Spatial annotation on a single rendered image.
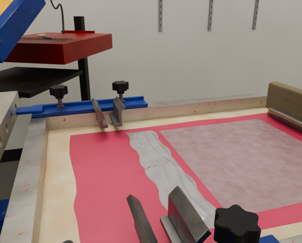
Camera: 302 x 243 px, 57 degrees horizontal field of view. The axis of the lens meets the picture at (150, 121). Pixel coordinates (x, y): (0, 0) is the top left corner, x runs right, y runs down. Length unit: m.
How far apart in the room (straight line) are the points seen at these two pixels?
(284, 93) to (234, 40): 2.15
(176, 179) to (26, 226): 0.25
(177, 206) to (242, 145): 0.35
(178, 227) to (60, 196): 0.22
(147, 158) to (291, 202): 0.27
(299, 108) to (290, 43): 2.59
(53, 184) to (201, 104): 0.49
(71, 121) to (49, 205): 0.32
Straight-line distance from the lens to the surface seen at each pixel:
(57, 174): 0.56
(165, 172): 0.53
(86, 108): 0.75
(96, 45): 1.63
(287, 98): 0.81
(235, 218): 0.29
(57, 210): 0.47
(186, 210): 0.34
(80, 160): 0.60
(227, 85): 3.00
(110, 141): 0.67
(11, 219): 0.42
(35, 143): 0.61
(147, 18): 2.56
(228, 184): 0.53
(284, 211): 0.50
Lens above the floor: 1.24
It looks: 22 degrees down
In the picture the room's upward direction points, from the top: straight up
